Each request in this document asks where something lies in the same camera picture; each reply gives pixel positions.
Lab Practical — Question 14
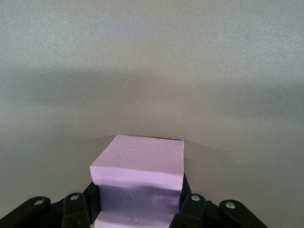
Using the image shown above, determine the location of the pink foam cube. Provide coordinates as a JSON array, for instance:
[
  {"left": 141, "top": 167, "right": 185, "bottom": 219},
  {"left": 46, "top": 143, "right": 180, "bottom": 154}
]
[{"left": 89, "top": 134, "right": 186, "bottom": 228}]

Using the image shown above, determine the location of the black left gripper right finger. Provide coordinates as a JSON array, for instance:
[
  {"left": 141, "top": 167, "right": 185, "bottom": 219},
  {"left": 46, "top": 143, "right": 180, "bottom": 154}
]
[{"left": 169, "top": 172, "right": 269, "bottom": 228}]

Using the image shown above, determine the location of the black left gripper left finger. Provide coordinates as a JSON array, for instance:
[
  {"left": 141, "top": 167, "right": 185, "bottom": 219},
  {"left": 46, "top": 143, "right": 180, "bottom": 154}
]
[{"left": 0, "top": 181, "right": 103, "bottom": 228}]

